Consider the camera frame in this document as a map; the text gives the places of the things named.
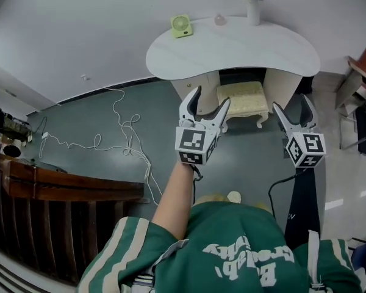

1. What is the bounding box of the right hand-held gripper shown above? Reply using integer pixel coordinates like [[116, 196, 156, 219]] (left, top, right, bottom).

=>
[[271, 93, 328, 168]]

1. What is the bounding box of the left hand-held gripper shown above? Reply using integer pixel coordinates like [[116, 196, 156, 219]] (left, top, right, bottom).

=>
[[174, 85, 232, 167]]

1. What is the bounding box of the cream upholstered stool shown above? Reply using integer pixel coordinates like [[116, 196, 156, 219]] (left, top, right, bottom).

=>
[[215, 81, 270, 134]]

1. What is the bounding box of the person's left forearm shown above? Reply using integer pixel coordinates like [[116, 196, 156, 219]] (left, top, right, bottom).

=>
[[151, 161, 198, 242]]

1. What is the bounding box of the person's right forearm black sleeve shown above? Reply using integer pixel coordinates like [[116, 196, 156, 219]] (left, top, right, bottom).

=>
[[284, 165, 321, 251]]

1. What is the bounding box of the white curved table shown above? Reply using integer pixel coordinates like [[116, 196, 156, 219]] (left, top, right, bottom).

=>
[[145, 16, 321, 116]]

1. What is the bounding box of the green desk fan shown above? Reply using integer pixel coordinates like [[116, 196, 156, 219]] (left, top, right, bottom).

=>
[[170, 13, 194, 39]]

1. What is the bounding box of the person's pale shoe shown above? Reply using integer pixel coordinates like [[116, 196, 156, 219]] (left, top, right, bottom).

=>
[[252, 201, 274, 215], [198, 190, 242, 206]]

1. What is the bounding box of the white vase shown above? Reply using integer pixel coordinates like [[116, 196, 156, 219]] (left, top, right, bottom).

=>
[[246, 0, 261, 27]]

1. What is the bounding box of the person's green printed shirt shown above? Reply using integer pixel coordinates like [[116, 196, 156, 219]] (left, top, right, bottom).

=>
[[76, 201, 364, 293]]

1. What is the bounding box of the black bag clutter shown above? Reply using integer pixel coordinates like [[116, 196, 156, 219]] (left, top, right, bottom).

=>
[[0, 103, 34, 159]]

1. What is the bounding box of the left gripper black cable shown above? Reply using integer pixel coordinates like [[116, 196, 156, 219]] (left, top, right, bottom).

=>
[[191, 162, 204, 209]]

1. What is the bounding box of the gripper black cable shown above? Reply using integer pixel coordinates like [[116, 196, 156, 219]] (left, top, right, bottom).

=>
[[267, 168, 301, 223], [191, 162, 204, 209]]

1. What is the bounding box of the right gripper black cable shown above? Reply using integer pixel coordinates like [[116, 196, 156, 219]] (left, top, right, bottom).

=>
[[267, 168, 301, 223]]

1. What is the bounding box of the long white cable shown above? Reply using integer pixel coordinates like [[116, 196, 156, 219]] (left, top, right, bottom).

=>
[[38, 87, 165, 208]]

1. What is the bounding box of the grey shoulder strap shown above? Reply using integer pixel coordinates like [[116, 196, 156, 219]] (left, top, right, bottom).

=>
[[306, 229, 325, 293], [132, 239, 190, 293]]

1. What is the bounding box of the thin black floor cable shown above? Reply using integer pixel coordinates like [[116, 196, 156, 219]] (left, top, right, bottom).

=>
[[26, 115, 49, 134]]

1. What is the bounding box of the dark wooden bed frame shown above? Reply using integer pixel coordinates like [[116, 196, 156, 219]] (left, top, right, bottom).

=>
[[0, 153, 152, 286]]

